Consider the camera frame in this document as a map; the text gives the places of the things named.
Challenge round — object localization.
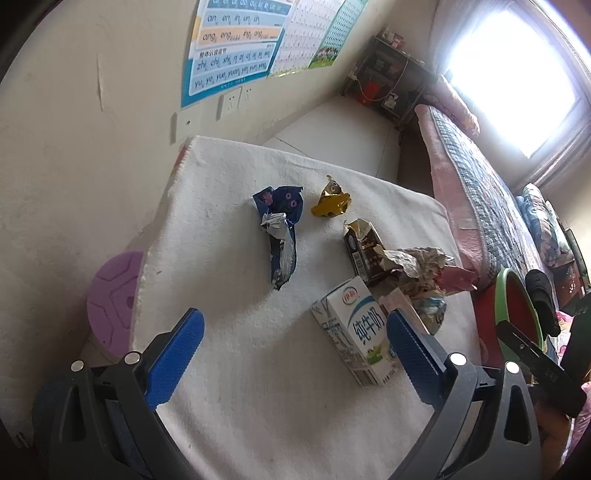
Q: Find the purple round stool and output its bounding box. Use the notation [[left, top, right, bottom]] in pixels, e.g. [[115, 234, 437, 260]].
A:
[[86, 251, 143, 357]]

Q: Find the white wall socket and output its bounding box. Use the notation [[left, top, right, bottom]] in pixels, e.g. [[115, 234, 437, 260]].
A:
[[217, 86, 252, 120]]

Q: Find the gold foil wrapper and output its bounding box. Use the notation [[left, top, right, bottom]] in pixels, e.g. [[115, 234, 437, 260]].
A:
[[311, 176, 352, 218]]

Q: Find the red item on shelf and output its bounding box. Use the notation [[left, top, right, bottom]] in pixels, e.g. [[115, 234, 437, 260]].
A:
[[358, 81, 382, 106]]

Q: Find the white chart wall poster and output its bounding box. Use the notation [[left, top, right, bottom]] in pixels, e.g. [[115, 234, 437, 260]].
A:
[[270, 0, 344, 76]]

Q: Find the pinyin wall poster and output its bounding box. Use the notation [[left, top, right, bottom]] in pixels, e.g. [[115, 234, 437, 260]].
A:
[[181, 0, 296, 107]]

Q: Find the pink paper wrapper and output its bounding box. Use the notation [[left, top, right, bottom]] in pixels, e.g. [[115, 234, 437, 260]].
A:
[[374, 246, 478, 335]]

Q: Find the dark corner shelf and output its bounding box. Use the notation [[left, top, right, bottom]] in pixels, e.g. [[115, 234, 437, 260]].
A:
[[341, 36, 437, 131]]

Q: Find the bright window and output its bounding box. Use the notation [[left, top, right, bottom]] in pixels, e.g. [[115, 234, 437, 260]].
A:
[[430, 1, 590, 158]]

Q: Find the red bin with green rim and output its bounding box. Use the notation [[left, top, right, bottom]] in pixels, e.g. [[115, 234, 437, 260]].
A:
[[472, 268, 547, 368]]

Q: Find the dark wooden headboard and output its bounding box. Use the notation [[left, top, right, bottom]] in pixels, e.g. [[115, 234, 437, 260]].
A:
[[559, 220, 590, 295]]

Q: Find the blue snack bag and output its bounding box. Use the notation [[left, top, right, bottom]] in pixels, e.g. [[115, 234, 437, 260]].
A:
[[252, 186, 304, 290]]

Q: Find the person's right hand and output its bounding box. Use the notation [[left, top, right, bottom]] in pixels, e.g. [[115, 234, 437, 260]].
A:
[[535, 402, 570, 479]]

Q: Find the blue white folded duvet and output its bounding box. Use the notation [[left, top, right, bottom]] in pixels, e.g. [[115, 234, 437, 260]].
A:
[[516, 183, 574, 268]]

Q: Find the green chart wall poster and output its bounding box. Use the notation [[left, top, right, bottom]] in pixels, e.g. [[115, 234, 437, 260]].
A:
[[308, 0, 368, 69]]

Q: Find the black clothing on bed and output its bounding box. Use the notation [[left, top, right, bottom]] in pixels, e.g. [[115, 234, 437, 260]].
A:
[[525, 269, 561, 338]]

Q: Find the white milk carton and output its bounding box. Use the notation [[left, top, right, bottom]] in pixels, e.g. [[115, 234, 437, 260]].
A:
[[311, 276, 397, 387]]

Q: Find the blue plaid bed quilt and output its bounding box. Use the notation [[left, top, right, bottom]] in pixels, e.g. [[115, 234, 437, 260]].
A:
[[416, 105, 544, 288]]

